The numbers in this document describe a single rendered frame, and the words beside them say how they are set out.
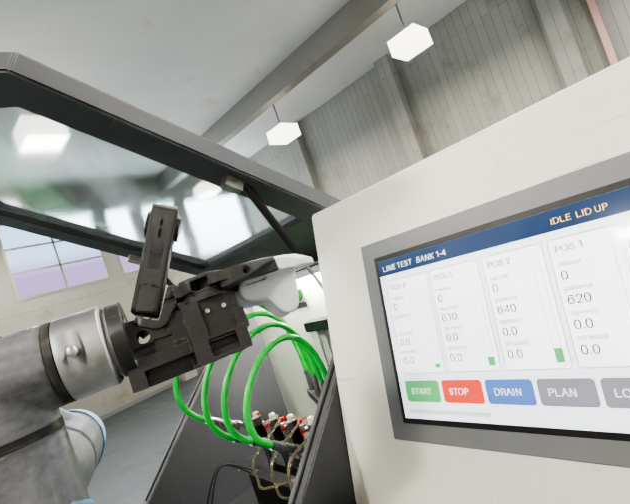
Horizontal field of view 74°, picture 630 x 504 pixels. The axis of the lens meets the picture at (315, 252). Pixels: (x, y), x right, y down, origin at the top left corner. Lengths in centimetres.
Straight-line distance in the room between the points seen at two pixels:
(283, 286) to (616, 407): 41
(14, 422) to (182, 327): 15
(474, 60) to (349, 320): 755
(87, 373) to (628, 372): 56
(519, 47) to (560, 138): 738
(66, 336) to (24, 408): 6
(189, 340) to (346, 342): 49
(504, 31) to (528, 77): 84
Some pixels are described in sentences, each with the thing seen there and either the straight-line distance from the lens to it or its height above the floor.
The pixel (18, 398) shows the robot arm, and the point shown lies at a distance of 43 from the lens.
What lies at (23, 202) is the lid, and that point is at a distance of 130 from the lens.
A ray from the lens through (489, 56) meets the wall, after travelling 813.
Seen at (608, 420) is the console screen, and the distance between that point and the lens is 63.
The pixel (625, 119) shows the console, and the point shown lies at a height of 148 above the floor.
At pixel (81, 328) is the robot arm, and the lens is 42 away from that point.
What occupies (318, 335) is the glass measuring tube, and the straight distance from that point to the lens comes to 129.
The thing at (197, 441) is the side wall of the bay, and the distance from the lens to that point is 147.
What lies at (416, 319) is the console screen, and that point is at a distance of 73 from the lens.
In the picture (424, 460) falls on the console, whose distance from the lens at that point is 79.
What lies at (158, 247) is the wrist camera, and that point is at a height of 151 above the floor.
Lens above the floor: 144
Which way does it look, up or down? 2 degrees up
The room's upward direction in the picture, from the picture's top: 19 degrees counter-clockwise
